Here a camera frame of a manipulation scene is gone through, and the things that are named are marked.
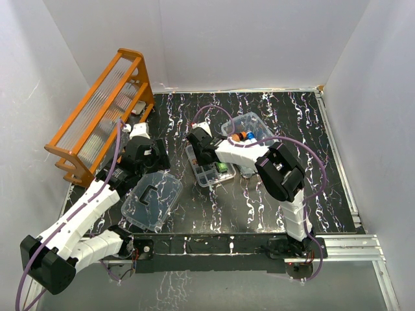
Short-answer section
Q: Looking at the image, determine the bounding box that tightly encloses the clear kit lid black handle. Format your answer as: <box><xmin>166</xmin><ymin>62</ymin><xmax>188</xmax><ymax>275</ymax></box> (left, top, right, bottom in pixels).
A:
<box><xmin>121</xmin><ymin>172</ymin><xmax>183</xmax><ymax>233</ymax></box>

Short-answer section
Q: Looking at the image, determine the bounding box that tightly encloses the clear compartment organizer tray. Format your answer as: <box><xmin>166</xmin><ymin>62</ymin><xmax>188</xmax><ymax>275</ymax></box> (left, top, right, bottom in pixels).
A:
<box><xmin>185</xmin><ymin>145</ymin><xmax>236</xmax><ymax>188</ymax></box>

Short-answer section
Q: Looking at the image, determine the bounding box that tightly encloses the clear medicine kit box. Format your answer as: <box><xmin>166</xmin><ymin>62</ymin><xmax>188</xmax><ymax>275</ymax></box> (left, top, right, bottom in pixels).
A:
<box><xmin>220</xmin><ymin>112</ymin><xmax>274</xmax><ymax>178</ymax></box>

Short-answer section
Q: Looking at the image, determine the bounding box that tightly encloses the orange wooden rack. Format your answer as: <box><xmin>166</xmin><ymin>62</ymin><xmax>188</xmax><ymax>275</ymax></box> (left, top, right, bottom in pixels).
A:
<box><xmin>45</xmin><ymin>48</ymin><xmax>155</xmax><ymax>187</ymax></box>

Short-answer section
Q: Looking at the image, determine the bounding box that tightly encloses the green medicine carton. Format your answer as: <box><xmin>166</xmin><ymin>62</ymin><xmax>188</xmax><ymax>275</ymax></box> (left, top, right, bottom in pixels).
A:
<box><xmin>217</xmin><ymin>163</ymin><xmax>228</xmax><ymax>174</ymax></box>

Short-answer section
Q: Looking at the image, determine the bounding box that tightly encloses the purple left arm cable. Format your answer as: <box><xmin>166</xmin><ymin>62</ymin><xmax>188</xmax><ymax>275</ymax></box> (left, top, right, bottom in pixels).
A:
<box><xmin>14</xmin><ymin>118</ymin><xmax>129</xmax><ymax>311</ymax></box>

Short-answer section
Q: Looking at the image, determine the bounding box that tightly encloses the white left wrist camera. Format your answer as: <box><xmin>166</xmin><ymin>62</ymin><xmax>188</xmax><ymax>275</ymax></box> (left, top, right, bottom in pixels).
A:
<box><xmin>122</xmin><ymin>122</ymin><xmax>150</xmax><ymax>140</ymax></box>

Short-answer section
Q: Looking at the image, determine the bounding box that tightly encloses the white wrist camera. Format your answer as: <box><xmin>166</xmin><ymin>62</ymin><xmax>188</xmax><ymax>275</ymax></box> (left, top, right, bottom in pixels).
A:
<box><xmin>122</xmin><ymin>122</ymin><xmax>150</xmax><ymax>140</ymax></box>
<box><xmin>191</xmin><ymin>121</ymin><xmax>212</xmax><ymax>135</ymax></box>

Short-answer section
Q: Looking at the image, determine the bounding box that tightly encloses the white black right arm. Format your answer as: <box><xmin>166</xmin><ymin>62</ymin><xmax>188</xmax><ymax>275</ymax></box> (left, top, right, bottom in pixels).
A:
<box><xmin>187</xmin><ymin>127</ymin><xmax>313</xmax><ymax>257</ymax></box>

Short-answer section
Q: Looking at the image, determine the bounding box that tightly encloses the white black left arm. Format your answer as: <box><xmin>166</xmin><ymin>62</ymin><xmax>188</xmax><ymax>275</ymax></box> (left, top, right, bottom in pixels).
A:
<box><xmin>20</xmin><ymin>136</ymin><xmax>170</xmax><ymax>295</ymax></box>

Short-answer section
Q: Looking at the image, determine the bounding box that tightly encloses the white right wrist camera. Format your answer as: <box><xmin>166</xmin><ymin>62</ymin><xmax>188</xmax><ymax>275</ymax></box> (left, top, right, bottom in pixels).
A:
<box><xmin>191</xmin><ymin>121</ymin><xmax>212</xmax><ymax>135</ymax></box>

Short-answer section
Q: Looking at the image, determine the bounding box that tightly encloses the brown bottle orange cap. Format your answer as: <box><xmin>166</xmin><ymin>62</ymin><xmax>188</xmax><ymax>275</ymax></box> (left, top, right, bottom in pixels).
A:
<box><xmin>230</xmin><ymin>132</ymin><xmax>247</xmax><ymax>142</ymax></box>

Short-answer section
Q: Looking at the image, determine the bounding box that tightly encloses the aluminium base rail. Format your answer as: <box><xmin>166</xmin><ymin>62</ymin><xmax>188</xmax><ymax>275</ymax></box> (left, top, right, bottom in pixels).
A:
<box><xmin>35</xmin><ymin>233</ymin><xmax>386</xmax><ymax>265</ymax></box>

